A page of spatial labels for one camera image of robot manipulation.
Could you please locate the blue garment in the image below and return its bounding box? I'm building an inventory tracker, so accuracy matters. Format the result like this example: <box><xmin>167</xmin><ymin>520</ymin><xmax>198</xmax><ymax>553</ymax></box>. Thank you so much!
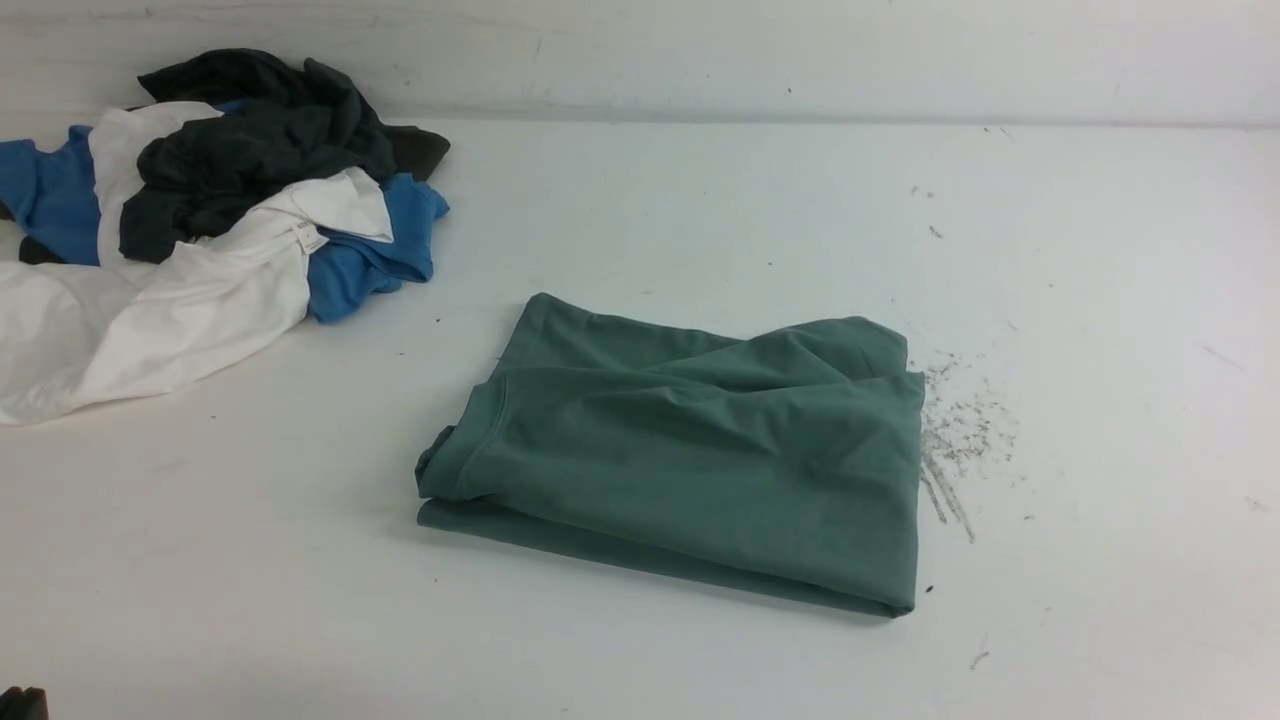
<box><xmin>0</xmin><ymin>97</ymin><xmax>451</xmax><ymax>325</ymax></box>

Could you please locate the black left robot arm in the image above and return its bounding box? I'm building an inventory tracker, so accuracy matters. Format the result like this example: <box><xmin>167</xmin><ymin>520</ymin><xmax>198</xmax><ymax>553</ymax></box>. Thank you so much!
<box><xmin>0</xmin><ymin>685</ymin><xmax>50</xmax><ymax>720</ymax></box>

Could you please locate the white garment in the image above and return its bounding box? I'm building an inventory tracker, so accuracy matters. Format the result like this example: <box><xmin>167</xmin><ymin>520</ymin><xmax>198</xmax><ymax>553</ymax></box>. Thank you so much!
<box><xmin>0</xmin><ymin>100</ymin><xmax>396</xmax><ymax>429</ymax></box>

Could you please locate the green long-sleeve top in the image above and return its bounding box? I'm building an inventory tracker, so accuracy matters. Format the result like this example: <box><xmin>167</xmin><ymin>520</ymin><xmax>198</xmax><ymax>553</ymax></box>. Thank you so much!
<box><xmin>415</xmin><ymin>293</ymin><xmax>925</xmax><ymax>618</ymax></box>

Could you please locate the dark grey garment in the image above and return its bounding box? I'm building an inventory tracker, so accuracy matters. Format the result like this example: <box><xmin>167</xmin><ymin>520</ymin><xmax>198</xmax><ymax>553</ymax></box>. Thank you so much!
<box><xmin>3</xmin><ymin>47</ymin><xmax>451</xmax><ymax>265</ymax></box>

